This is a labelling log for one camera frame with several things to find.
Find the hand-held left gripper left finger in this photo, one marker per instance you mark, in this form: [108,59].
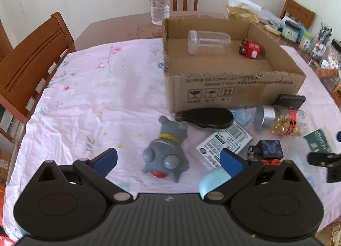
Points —
[107,159]

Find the black-lidded glass jar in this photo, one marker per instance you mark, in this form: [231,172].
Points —
[291,31]

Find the stack of white papers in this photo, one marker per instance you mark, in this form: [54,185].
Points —
[286,18]

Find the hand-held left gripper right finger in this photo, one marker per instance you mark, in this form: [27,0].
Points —
[231,160]

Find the grey animal toy figure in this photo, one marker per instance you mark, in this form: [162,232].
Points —
[165,152]

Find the brown cardboard carton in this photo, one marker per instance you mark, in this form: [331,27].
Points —
[330,234]

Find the gold tissue packet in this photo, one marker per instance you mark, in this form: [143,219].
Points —
[241,14]

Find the cluttered shelf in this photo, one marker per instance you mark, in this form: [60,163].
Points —
[10,126]

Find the clear plastic jar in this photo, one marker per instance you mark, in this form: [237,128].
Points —
[207,42]

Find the black digital timer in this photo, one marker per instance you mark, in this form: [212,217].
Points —
[290,100]

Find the green-lidded jar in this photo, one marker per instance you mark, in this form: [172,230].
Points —
[306,42]

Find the cardboard box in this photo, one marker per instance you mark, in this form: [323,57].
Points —
[213,88]

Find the yellow sponge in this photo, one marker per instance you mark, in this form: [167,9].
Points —
[274,30]

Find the red toy car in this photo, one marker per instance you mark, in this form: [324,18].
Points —
[250,49]

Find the clear plastic bag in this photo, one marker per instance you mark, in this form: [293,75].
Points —
[335,56]

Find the black cube toy red wheels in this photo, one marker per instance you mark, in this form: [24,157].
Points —
[270,148]

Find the dark green small box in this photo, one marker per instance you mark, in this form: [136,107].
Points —
[321,140]

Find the light blue oval case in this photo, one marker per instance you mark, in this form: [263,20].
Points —
[211,182]

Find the silver-capped capsule bottle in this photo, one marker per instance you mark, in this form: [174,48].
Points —
[266,116]

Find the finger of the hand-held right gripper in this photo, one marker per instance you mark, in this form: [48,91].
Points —
[338,137]
[323,158]

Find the pen holder with pens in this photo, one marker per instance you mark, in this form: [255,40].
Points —
[322,40]

